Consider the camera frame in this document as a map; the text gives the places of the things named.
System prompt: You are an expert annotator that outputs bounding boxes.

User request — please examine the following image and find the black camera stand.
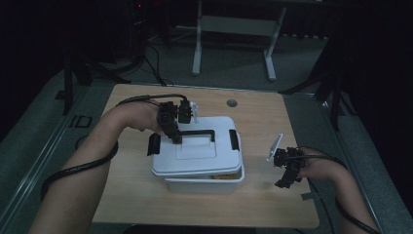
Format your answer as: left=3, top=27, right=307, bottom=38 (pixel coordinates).
left=278, top=32, right=358, bottom=132
left=54, top=53, right=132, bottom=117

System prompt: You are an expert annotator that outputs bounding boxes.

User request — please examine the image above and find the metal floor rail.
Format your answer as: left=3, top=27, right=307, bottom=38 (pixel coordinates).
left=0, top=85, right=95, bottom=228
left=285, top=92, right=386, bottom=234

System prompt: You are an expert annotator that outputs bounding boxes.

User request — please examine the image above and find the dark equipment rack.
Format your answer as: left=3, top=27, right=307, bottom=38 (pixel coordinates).
left=128, top=0, right=149, bottom=66

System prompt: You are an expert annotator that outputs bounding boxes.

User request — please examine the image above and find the person's left hand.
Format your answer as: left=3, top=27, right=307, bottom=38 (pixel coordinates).
left=125, top=101, right=164, bottom=133

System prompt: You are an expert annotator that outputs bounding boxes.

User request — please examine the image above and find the black floor cable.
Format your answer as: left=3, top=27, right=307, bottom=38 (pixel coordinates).
left=142, top=43, right=174, bottom=88

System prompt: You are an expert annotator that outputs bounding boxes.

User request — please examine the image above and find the white plastic storage box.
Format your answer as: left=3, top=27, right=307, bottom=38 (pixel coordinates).
left=164, top=164, right=246, bottom=195

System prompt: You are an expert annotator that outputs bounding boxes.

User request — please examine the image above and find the person's right hand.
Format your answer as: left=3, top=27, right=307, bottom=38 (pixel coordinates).
left=300, top=147, right=340, bottom=181

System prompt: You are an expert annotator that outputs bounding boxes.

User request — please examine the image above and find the white metal desk frame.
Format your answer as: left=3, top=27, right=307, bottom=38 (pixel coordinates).
left=191, top=0, right=288, bottom=82

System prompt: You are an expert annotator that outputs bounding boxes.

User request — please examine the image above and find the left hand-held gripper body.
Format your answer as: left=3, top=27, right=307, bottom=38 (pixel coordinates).
left=156, top=97, right=199, bottom=130

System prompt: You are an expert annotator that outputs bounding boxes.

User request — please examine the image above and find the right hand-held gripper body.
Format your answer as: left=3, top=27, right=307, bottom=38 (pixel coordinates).
left=266, top=133, right=306, bottom=172

